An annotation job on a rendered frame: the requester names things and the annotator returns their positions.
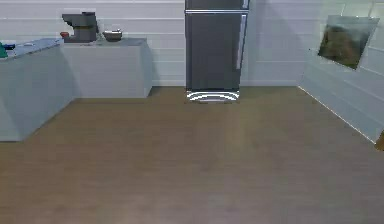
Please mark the dark grey fridge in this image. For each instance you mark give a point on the dark grey fridge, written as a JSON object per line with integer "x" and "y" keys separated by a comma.
{"x": 213, "y": 53}

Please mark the white kitchen counter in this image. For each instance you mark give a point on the white kitchen counter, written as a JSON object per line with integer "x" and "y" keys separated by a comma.
{"x": 100, "y": 70}

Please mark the grey metal bowl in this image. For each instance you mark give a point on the grey metal bowl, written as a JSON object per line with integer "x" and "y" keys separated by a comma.
{"x": 112, "y": 35}

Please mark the dark grey coffee machine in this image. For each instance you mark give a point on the dark grey coffee machine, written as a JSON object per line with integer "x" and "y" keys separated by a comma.
{"x": 81, "y": 27}

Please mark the red round object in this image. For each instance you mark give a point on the red round object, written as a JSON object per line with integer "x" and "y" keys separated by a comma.
{"x": 64, "y": 34}

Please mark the framed brown green picture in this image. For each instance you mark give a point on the framed brown green picture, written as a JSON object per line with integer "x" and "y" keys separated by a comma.
{"x": 346, "y": 41}

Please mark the blue flat object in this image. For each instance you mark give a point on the blue flat object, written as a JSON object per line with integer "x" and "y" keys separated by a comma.
{"x": 9, "y": 46}

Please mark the green object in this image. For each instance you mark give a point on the green object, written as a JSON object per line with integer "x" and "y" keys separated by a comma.
{"x": 2, "y": 50}

